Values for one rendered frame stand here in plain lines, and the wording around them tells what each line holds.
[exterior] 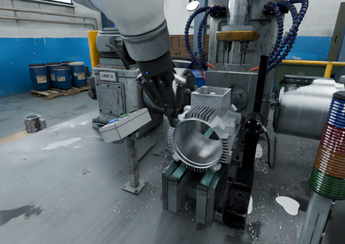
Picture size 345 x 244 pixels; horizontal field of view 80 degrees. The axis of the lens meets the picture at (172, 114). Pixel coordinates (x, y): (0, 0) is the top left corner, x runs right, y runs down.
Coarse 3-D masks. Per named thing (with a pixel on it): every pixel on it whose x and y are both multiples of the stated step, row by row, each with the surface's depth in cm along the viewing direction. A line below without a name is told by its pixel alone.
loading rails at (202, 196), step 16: (208, 128) 95; (240, 128) 97; (240, 144) 102; (240, 160) 88; (176, 176) 60; (192, 176) 73; (208, 176) 62; (224, 176) 67; (176, 192) 61; (192, 192) 68; (208, 192) 56; (176, 208) 63; (208, 208) 57; (208, 224) 59
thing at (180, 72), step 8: (184, 72) 99; (192, 72) 109; (192, 80) 109; (176, 88) 96; (184, 88) 101; (192, 88) 108; (144, 96) 105; (184, 96) 103; (152, 104) 104; (184, 104) 104; (160, 112) 108
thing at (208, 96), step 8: (200, 88) 71; (208, 88) 74; (216, 88) 73; (224, 88) 71; (192, 96) 65; (200, 96) 64; (208, 96) 63; (216, 96) 61; (224, 96) 63; (192, 104) 66; (200, 104) 65; (208, 104) 63; (216, 104) 62; (224, 104) 65; (224, 112) 65
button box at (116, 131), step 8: (136, 112) 68; (144, 112) 71; (120, 120) 61; (128, 120) 64; (136, 120) 67; (144, 120) 70; (104, 128) 61; (112, 128) 59; (120, 128) 60; (128, 128) 63; (136, 128) 66; (104, 136) 62; (112, 136) 60; (120, 136) 59
